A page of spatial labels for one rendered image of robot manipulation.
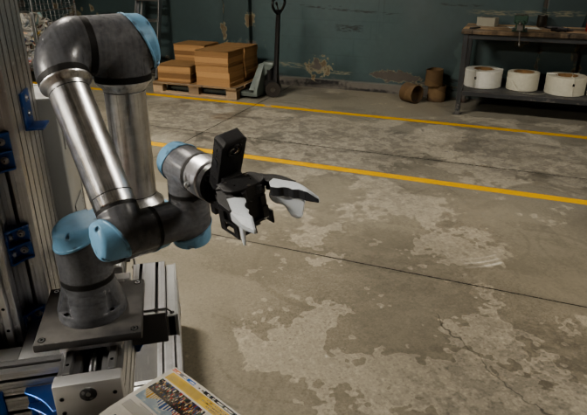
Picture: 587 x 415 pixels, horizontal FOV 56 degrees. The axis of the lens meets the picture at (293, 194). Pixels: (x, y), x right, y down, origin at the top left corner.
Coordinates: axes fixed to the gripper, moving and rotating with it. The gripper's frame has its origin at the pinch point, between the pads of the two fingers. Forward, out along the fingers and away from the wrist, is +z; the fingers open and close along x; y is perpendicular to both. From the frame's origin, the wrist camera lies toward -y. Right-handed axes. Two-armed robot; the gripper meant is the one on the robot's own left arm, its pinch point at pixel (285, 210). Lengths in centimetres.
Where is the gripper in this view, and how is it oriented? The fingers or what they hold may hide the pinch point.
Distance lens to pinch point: 77.5
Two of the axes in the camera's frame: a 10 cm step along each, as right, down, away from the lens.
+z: 6.2, 3.1, -7.2
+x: -7.7, 3.7, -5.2
